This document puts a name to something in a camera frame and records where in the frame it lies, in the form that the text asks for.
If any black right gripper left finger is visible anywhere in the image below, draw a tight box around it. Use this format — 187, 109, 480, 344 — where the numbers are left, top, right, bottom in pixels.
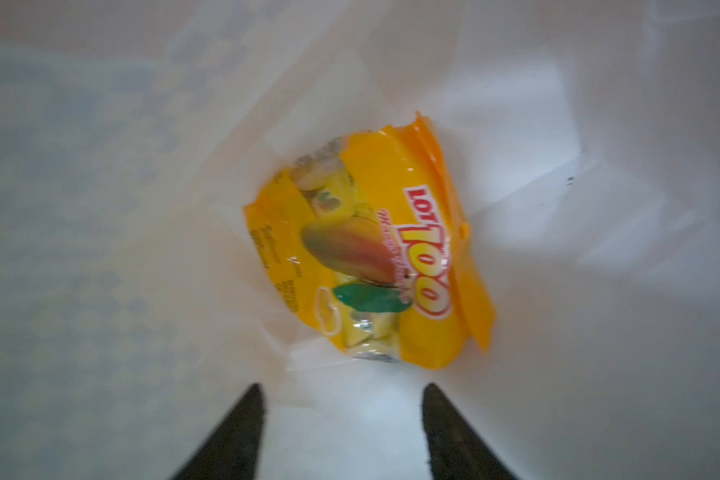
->
172, 383, 266, 480

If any checkered paper bag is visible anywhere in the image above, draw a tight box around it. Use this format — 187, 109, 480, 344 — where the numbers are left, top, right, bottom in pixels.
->
0, 1, 720, 479

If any yellow mango candy bag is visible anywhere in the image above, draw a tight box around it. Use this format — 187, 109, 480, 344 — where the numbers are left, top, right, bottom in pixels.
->
243, 115, 496, 369

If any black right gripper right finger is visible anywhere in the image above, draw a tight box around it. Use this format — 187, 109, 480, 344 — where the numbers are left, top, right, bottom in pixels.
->
422, 383, 517, 480

